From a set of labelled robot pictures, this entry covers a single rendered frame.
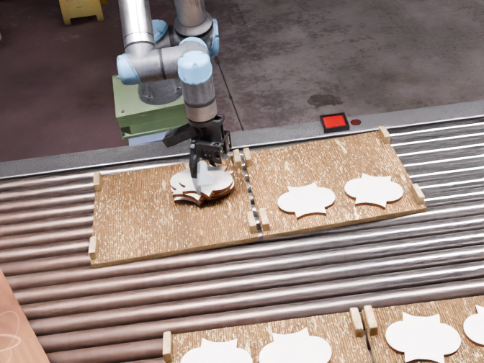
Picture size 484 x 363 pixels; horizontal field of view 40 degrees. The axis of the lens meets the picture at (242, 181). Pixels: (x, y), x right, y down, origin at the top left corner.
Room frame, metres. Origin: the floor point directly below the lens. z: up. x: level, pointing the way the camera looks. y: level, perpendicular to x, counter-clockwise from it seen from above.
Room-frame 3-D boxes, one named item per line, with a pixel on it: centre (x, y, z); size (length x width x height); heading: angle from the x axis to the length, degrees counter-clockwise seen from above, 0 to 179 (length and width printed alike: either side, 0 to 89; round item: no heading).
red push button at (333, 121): (1.64, -0.30, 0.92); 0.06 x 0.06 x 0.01; 1
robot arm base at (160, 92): (1.88, 0.22, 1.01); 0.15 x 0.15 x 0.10
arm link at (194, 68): (1.35, 0.08, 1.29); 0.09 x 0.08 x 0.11; 2
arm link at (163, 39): (1.87, 0.22, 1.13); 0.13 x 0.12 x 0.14; 92
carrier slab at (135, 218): (1.33, 0.19, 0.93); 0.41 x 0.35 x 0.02; 94
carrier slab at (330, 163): (1.36, -0.23, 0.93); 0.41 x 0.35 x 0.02; 94
